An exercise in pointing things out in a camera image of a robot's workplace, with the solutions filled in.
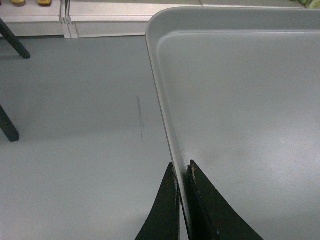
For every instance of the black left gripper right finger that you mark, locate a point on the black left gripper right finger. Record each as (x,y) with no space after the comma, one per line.
(211,216)

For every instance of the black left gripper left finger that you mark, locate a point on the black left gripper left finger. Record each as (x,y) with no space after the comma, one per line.
(163,221)

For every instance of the grey rectangular serving tray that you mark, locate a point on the grey rectangular serving tray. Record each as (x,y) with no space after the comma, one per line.
(239,93)

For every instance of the black table leg lower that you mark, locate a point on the black table leg lower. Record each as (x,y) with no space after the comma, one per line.
(8,127)

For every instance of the black table leg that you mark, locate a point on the black table leg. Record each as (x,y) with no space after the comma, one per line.
(13,40)
(8,127)

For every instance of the green bottle caps row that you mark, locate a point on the green bottle caps row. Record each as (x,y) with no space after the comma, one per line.
(310,4)

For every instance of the black table leg upper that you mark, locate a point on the black table leg upper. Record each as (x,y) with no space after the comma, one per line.
(13,40)

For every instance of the red lid jar at edge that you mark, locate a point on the red lid jar at edge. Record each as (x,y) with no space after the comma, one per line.
(18,3)

